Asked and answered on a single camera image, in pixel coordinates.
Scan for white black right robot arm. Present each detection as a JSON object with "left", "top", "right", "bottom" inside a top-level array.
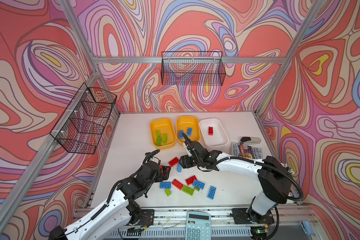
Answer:
[{"left": 179, "top": 133, "right": 304, "bottom": 217}]

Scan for white plastic container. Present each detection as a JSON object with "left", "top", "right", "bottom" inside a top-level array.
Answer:
[{"left": 199, "top": 118, "right": 230, "bottom": 151}]

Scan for black wire basket back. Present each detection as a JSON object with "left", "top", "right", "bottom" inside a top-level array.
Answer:
[{"left": 161, "top": 50, "right": 226, "bottom": 86}]

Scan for teal calculator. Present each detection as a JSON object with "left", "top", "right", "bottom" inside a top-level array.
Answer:
[{"left": 185, "top": 212, "right": 212, "bottom": 240}]

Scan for red lego brick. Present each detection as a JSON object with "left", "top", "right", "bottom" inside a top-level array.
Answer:
[
  {"left": 208, "top": 127, "right": 214, "bottom": 136},
  {"left": 160, "top": 165, "right": 171, "bottom": 176},
  {"left": 172, "top": 179, "right": 184, "bottom": 191},
  {"left": 169, "top": 157, "right": 179, "bottom": 167},
  {"left": 186, "top": 176, "right": 197, "bottom": 186}
]

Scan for yellow left plastic container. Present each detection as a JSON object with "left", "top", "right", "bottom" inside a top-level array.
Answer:
[{"left": 150, "top": 118, "right": 177, "bottom": 150}]

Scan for black wire basket left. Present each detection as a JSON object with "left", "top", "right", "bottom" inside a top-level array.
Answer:
[{"left": 50, "top": 83, "right": 117, "bottom": 155}]

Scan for black and beige stapler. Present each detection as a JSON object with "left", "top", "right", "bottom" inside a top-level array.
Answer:
[{"left": 239, "top": 137, "right": 261, "bottom": 145}]

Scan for black wire basket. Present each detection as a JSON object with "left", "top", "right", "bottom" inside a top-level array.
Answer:
[
  {"left": 50, "top": 83, "right": 117, "bottom": 155},
  {"left": 161, "top": 50, "right": 226, "bottom": 86}
]

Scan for yellow middle plastic container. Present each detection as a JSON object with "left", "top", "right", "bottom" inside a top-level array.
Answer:
[{"left": 176, "top": 116, "right": 201, "bottom": 146}]

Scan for blue lego on green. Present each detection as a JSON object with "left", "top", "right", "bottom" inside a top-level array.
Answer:
[{"left": 192, "top": 180, "right": 205, "bottom": 190}]

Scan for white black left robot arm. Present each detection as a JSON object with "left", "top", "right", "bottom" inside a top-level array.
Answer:
[{"left": 48, "top": 161, "right": 171, "bottom": 240}]

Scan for cup of pencils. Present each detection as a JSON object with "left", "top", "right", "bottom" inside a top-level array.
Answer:
[{"left": 281, "top": 163, "right": 296, "bottom": 177}]

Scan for blue lego brick studs up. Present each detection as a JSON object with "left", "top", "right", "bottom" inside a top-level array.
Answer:
[{"left": 186, "top": 128, "right": 193, "bottom": 137}]

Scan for yellow plastic container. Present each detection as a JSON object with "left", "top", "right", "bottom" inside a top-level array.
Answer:
[
  {"left": 176, "top": 116, "right": 201, "bottom": 146},
  {"left": 150, "top": 118, "right": 177, "bottom": 150}
]

